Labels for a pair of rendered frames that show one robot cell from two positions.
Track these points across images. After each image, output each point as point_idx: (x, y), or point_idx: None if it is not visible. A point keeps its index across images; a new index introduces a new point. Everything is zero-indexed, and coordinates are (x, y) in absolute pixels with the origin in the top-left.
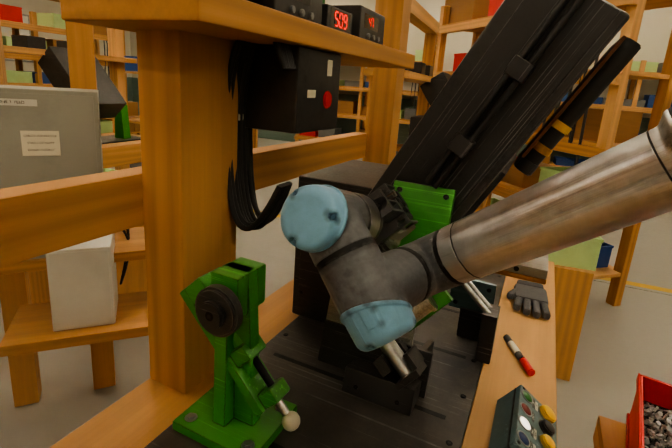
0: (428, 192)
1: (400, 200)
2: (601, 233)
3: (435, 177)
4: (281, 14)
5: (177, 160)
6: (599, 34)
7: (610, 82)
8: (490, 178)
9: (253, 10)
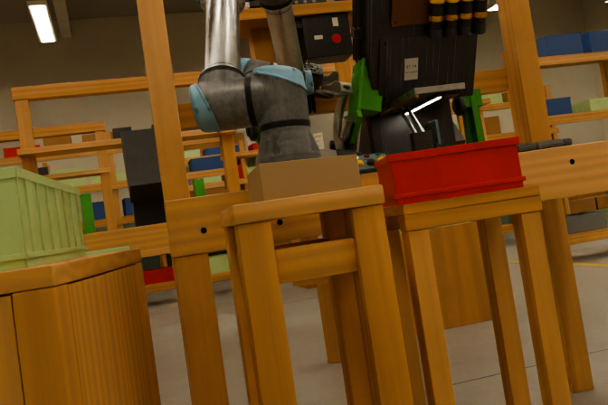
0: (357, 65)
1: (312, 66)
2: (277, 35)
3: (362, 56)
4: None
5: None
6: None
7: None
8: (371, 44)
9: (258, 10)
